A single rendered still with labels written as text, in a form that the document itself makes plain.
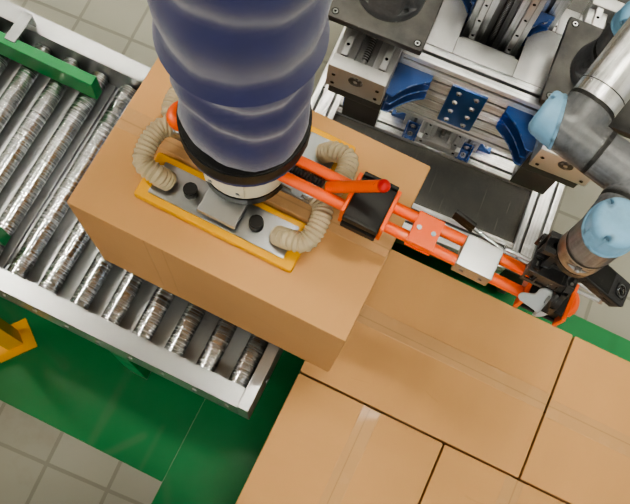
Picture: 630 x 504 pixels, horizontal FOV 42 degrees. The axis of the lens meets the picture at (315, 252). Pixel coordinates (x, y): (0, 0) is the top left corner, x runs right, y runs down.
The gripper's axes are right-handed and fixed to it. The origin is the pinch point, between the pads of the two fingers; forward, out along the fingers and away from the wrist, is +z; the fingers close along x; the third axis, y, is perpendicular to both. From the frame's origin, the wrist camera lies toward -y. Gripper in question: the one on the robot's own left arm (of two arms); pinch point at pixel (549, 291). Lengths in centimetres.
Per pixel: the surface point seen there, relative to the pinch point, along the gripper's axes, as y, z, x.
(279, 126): 51, -28, 6
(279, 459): 30, 66, 44
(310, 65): 48, -42, 2
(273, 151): 52, -20, 6
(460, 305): 6, 66, -11
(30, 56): 134, 55, -18
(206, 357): 58, 65, 30
